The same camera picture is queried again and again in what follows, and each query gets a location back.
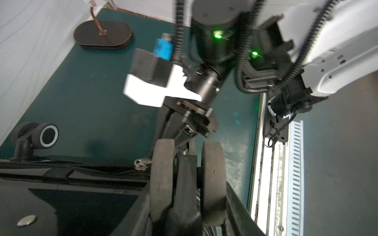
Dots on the white slotted cable duct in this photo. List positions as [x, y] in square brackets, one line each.
[295, 200]

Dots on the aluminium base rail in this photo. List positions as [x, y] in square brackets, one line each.
[262, 199]

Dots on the black metal jewelry stand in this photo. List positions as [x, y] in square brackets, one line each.
[96, 34]

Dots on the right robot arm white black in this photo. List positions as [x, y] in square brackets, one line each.
[228, 40]

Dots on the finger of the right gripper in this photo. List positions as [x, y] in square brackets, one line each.
[185, 144]

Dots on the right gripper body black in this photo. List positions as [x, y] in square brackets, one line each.
[190, 117]

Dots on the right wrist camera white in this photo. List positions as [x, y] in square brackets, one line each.
[153, 76]

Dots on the green table mat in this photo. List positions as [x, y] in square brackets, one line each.
[98, 124]

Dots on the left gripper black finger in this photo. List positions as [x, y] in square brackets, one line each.
[166, 127]

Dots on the white hard-shell suitcase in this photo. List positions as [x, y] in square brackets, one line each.
[171, 193]

